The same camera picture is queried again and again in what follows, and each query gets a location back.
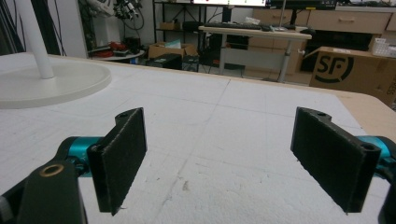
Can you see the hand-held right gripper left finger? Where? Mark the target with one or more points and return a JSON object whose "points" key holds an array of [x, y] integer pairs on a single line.
{"points": [[120, 161]]}

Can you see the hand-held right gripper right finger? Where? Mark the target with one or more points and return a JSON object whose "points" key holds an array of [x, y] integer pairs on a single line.
{"points": [[333, 157]]}

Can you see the white foam sheet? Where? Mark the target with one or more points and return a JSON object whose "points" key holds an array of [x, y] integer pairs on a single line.
{"points": [[199, 140]]}

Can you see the large printed cardboard box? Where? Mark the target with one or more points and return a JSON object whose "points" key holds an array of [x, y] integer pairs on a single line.
{"points": [[353, 73]]}

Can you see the round low table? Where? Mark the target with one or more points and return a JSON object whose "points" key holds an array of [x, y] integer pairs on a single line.
{"points": [[120, 56]]}

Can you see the white round lamp stand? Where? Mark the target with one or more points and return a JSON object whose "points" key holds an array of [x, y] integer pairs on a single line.
{"points": [[46, 81]]}

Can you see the black computer case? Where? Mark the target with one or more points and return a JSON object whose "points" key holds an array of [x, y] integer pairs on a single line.
{"points": [[166, 61]]}

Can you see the open small cardboard box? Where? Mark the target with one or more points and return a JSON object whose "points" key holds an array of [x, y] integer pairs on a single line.
{"points": [[169, 49]]}

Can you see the beige desk with metal legs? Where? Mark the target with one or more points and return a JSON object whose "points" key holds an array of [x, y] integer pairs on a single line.
{"points": [[260, 46]]}

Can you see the wooden drawer cabinet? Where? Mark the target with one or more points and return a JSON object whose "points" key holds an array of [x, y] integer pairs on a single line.
{"points": [[327, 21]]}

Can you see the black metal shelf rack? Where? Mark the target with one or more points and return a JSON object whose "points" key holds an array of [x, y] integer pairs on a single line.
{"points": [[177, 21]]}

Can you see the black keyboard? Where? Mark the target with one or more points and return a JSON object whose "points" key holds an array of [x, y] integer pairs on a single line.
{"points": [[233, 26]]}

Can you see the computer monitor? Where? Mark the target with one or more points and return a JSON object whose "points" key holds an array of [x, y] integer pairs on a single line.
{"points": [[229, 2]]}

